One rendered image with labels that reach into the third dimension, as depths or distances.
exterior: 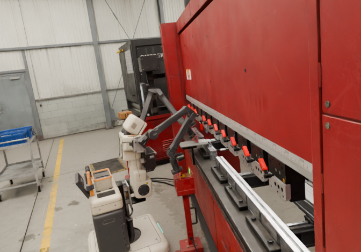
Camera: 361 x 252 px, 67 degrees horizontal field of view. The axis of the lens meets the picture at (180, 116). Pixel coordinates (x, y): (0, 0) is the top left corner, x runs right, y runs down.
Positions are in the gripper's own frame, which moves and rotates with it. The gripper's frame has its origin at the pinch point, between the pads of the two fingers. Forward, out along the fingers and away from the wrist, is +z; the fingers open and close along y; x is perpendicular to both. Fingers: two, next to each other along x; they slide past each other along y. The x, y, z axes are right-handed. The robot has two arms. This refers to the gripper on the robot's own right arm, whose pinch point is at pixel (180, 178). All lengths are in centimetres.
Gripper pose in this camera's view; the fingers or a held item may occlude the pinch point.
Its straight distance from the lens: 243.7
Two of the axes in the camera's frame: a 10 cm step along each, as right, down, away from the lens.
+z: 3.3, 9.2, 2.0
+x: -1.7, -1.5, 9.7
